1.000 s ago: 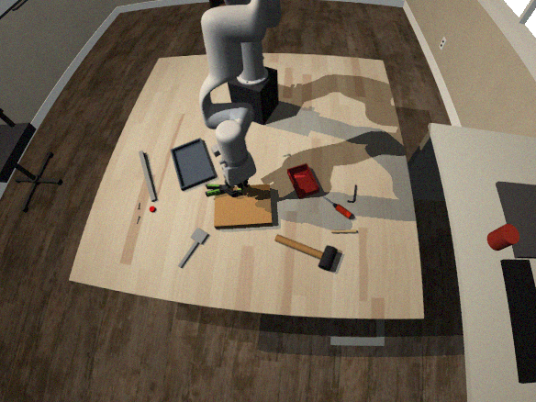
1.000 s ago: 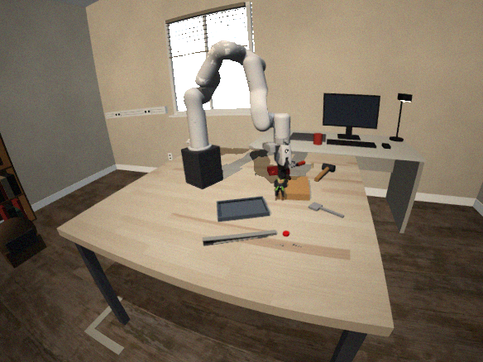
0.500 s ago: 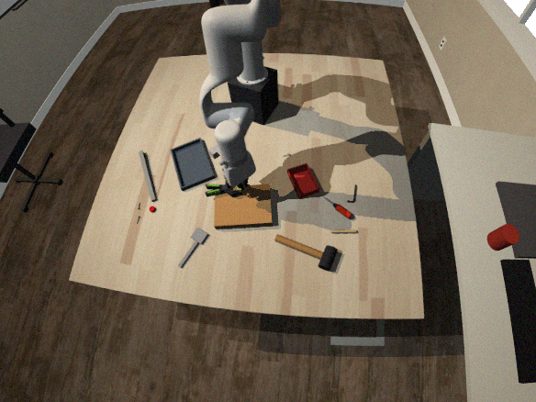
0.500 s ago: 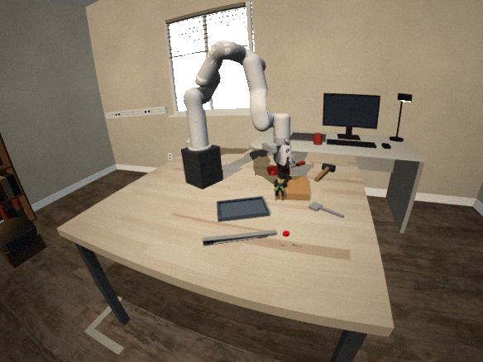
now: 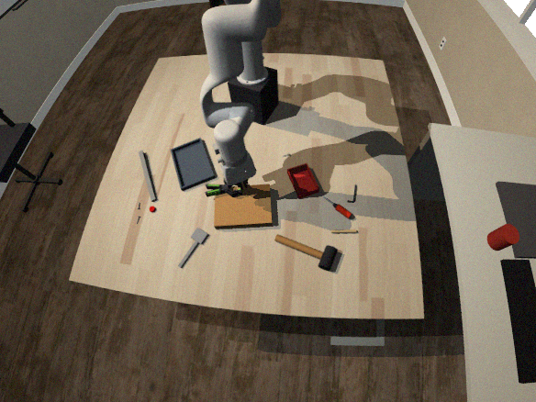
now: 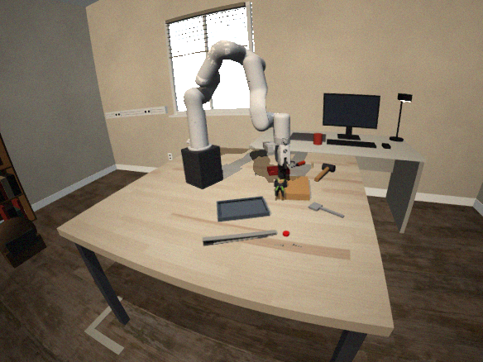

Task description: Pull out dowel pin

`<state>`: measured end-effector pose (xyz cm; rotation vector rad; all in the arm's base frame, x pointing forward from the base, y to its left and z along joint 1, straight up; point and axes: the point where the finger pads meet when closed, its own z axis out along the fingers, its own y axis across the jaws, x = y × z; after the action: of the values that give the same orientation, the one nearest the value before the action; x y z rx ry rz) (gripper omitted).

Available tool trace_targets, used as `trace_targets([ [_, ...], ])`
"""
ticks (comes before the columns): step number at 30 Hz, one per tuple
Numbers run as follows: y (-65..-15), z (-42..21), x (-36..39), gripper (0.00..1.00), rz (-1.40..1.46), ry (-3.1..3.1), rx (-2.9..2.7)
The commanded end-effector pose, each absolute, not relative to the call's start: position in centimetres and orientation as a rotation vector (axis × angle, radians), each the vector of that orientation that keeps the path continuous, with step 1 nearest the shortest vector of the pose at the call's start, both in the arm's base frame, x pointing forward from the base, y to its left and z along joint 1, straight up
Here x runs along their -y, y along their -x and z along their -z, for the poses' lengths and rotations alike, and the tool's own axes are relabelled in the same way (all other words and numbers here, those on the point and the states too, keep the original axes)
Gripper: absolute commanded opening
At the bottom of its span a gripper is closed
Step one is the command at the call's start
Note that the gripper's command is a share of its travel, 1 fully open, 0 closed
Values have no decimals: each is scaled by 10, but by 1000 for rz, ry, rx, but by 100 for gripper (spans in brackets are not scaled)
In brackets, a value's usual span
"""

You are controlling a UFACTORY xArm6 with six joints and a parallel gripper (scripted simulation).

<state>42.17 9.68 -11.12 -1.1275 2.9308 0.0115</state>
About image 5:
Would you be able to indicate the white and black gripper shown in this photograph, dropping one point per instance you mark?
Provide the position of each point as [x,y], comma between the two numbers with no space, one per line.
[236,175]

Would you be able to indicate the red rectangular tray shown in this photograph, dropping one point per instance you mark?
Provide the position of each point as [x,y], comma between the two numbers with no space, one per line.
[303,180]

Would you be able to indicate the tan wooden board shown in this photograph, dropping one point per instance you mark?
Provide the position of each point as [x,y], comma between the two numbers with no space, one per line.
[249,210]

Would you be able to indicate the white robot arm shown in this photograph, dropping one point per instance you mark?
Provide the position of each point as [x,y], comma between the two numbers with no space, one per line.
[228,31]

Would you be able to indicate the grey flat bar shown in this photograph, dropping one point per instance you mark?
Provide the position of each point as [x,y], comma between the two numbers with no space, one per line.
[147,175]

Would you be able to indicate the black rubber mallet with wooden handle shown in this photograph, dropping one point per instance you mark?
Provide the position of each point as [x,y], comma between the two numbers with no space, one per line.
[326,258]

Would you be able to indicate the red-handled screwdriver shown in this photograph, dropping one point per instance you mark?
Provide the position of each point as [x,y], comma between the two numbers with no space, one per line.
[341,209]

